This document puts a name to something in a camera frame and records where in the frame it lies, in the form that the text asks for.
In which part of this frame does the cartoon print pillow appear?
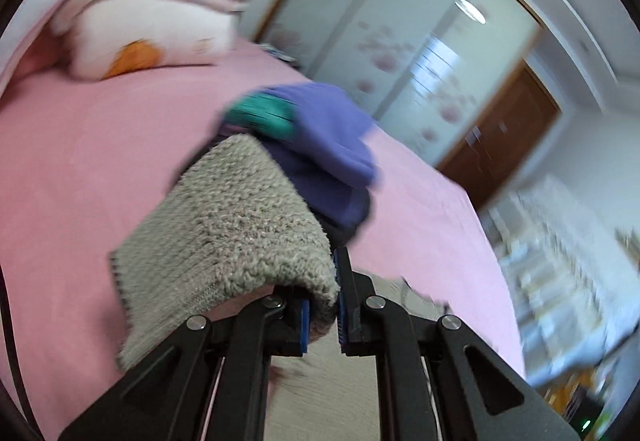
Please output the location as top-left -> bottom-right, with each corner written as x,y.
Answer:
65,0 -> 238,81

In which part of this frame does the floral sliding wardrobe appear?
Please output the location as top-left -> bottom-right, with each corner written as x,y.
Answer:
260,0 -> 540,164

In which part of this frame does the lace covered furniture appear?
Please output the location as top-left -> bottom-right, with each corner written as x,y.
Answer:
480,175 -> 639,387

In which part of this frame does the black folded garment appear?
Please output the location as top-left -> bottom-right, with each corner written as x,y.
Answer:
174,140 -> 374,247

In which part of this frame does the pink bed sheet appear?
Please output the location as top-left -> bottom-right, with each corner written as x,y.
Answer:
1,39 -> 524,440

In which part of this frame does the purple folded garment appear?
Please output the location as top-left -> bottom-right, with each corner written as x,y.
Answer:
219,81 -> 379,234

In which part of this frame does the brown wooden door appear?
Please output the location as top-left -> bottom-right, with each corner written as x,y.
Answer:
437,63 -> 561,209

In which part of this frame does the grey knit cardigan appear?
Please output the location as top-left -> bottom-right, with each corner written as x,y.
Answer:
108,133 -> 452,441

